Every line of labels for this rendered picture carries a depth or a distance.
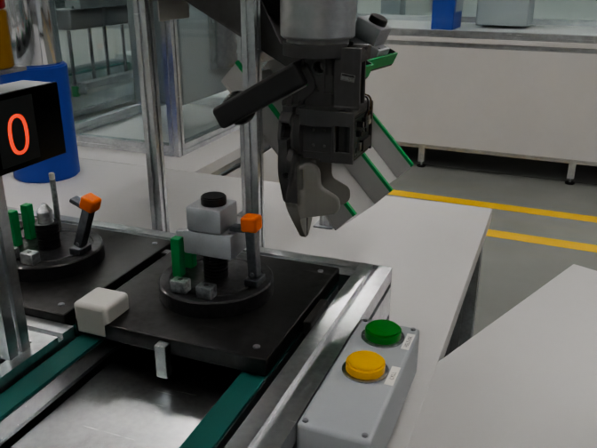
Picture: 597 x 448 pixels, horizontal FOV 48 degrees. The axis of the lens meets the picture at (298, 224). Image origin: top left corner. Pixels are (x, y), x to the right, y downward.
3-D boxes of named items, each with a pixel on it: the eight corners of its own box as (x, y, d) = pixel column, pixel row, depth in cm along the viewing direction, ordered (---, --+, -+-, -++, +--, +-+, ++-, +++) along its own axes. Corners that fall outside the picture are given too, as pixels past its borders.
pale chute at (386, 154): (396, 179, 120) (414, 164, 117) (363, 199, 109) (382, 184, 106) (302, 59, 122) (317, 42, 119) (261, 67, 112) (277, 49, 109)
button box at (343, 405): (417, 372, 78) (420, 326, 76) (367, 496, 60) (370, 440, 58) (359, 360, 80) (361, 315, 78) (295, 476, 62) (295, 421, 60)
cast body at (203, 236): (248, 247, 81) (246, 193, 78) (231, 261, 77) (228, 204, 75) (187, 237, 84) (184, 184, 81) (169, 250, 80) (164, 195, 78)
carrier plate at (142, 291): (339, 281, 89) (339, 266, 88) (266, 377, 68) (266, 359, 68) (183, 254, 97) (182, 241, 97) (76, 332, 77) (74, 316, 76)
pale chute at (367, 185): (374, 204, 107) (394, 189, 104) (335, 231, 96) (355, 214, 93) (269, 69, 109) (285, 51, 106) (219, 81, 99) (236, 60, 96)
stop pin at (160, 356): (172, 373, 73) (171, 342, 72) (167, 380, 72) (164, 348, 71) (162, 371, 74) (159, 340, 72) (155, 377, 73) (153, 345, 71)
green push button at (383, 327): (403, 338, 75) (405, 322, 75) (395, 356, 72) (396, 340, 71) (370, 331, 77) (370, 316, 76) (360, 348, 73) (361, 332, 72)
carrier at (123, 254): (174, 252, 98) (169, 171, 93) (66, 331, 77) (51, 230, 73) (43, 230, 106) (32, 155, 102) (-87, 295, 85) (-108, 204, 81)
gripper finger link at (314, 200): (335, 252, 71) (337, 168, 67) (283, 244, 73) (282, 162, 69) (344, 241, 73) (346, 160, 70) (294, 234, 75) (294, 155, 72)
